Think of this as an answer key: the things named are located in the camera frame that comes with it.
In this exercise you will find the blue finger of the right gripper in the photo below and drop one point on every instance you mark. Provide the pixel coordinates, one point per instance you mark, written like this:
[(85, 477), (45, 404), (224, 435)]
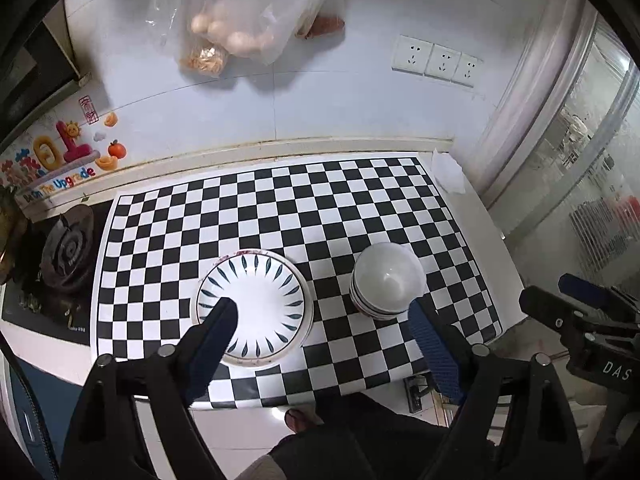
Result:
[(587, 287)]

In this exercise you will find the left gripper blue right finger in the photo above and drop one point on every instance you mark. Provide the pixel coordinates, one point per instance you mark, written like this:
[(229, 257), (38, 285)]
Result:
[(443, 347)]

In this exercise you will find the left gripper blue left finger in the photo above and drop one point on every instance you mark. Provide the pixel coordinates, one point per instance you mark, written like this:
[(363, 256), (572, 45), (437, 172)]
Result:
[(205, 346)]

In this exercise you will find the white plate blue leaf rim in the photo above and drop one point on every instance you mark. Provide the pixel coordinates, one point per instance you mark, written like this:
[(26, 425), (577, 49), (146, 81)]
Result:
[(274, 306)]

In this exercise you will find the plain white bowl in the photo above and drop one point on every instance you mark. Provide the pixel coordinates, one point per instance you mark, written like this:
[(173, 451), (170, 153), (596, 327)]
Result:
[(387, 277)]

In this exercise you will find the black white checkered mat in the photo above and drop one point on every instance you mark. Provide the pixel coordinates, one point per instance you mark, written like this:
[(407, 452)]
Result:
[(281, 242)]

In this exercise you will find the person's foot in sandal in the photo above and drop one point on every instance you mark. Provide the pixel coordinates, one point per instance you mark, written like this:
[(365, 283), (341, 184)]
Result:
[(298, 420)]

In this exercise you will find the frosted glass sliding door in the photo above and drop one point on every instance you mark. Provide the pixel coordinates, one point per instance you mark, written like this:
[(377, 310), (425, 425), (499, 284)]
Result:
[(568, 199)]

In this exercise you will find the black gas stove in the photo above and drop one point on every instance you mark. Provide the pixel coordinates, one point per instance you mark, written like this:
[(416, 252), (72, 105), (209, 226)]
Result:
[(50, 289)]

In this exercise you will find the blue cabinet door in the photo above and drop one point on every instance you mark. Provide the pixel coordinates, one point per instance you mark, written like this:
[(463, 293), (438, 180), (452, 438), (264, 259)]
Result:
[(57, 400)]

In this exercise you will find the stainless steel pot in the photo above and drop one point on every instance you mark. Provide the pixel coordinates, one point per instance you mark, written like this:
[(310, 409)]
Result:
[(13, 226)]

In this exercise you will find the plastic bag with eggs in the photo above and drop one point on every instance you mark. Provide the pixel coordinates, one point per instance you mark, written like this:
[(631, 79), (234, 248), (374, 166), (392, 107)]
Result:
[(201, 35)]

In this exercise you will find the colourful wall sticker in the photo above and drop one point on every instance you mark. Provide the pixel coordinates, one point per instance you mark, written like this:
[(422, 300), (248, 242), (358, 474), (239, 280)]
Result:
[(77, 141)]

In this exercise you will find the white wall socket strip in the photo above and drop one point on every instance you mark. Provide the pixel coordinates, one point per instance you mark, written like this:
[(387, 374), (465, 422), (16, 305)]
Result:
[(423, 58)]

